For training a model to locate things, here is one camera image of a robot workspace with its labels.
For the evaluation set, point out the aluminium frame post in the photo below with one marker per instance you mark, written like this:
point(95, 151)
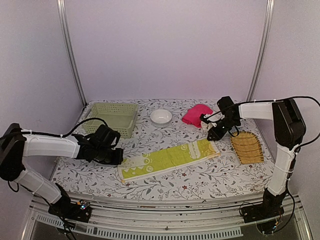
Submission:
point(262, 49)
point(61, 7)

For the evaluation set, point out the green plastic basket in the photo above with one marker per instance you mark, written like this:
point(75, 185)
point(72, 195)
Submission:
point(120, 117)

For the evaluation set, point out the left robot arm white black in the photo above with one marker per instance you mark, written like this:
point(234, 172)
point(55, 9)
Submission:
point(16, 144)

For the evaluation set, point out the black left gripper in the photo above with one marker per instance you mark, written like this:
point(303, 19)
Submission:
point(118, 158)

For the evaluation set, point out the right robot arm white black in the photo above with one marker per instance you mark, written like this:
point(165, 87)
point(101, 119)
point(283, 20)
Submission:
point(289, 130)

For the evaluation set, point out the white ceramic bowl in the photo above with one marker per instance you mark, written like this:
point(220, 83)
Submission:
point(161, 118)

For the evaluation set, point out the cream white towel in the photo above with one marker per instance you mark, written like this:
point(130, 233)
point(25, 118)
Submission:
point(211, 122)

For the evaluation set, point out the yellow woven bamboo tray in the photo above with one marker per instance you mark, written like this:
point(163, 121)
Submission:
point(248, 148)

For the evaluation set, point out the green crocodile pattern towel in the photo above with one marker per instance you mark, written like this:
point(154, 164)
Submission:
point(165, 160)

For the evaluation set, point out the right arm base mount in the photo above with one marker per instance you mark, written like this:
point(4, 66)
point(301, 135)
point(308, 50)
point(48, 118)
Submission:
point(268, 209)

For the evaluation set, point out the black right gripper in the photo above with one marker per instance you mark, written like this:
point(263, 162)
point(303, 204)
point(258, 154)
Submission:
point(218, 135)

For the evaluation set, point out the aluminium front rail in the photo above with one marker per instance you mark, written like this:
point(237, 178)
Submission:
point(200, 219)

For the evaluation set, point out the right aluminium frame post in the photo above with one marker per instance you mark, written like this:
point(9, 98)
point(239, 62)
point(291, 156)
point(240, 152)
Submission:
point(262, 49)

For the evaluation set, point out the pink towel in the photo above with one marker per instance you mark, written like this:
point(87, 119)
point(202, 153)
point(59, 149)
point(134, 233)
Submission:
point(192, 117)

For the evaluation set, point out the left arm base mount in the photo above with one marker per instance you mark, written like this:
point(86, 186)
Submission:
point(79, 211)

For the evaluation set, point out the left aluminium frame post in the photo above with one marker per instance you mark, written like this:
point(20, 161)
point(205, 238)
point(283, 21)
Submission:
point(61, 7)

